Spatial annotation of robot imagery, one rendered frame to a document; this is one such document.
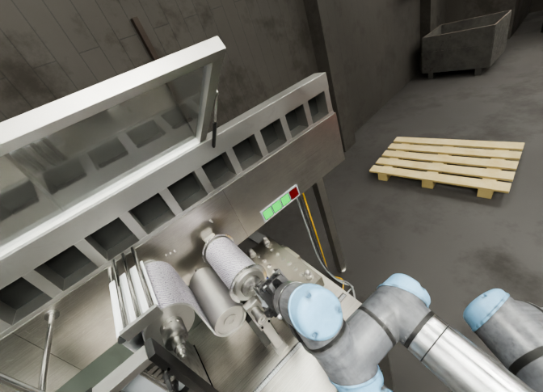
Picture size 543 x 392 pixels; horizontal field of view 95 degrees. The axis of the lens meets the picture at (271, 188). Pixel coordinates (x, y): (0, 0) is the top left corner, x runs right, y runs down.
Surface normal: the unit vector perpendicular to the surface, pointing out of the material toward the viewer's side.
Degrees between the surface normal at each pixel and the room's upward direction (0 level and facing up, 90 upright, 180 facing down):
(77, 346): 90
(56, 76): 90
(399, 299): 10
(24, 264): 90
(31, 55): 90
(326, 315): 50
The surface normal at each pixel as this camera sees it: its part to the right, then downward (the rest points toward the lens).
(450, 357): -0.53, -0.43
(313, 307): 0.25, -0.28
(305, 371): -0.32, -0.78
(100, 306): 0.58, 0.29
